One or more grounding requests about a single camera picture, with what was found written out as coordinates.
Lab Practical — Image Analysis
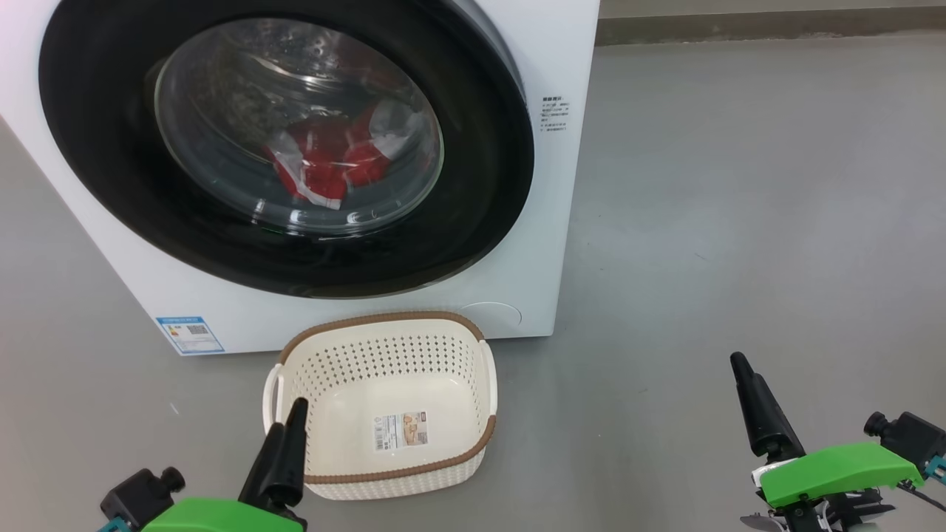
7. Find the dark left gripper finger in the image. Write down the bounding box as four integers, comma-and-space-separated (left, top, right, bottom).
238, 423, 286, 505
270, 399, 309, 507

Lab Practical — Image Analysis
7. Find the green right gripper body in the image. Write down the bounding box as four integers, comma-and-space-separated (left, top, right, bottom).
741, 442, 925, 532

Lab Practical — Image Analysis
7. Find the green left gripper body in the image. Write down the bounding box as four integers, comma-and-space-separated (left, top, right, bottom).
140, 497, 307, 532

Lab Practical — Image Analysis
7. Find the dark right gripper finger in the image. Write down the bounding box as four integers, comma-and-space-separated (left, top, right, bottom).
730, 352, 806, 460

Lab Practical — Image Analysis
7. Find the red and white garment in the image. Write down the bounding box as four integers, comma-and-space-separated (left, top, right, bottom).
265, 100, 429, 211

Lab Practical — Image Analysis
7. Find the black round glass washer door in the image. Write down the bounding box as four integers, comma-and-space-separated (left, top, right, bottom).
38, 0, 535, 299

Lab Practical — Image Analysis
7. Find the cream laundry basket brown rim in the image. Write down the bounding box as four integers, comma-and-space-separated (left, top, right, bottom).
262, 310, 498, 502

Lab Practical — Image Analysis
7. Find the white front-load washing machine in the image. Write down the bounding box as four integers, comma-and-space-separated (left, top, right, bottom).
0, 0, 601, 357

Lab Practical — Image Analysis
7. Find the perforated steel washer drum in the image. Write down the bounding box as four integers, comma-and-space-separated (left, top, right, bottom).
157, 18, 418, 160

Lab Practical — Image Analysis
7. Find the paper product label sticker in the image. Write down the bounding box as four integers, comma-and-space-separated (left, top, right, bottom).
373, 412, 429, 452

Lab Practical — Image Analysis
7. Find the blue energy label sticker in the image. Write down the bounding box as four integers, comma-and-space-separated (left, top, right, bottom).
156, 316, 225, 356

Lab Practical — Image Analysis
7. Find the round white filter cover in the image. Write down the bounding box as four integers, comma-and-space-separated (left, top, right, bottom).
460, 301, 523, 339

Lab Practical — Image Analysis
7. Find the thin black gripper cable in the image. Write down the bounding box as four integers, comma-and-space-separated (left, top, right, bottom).
898, 480, 946, 514

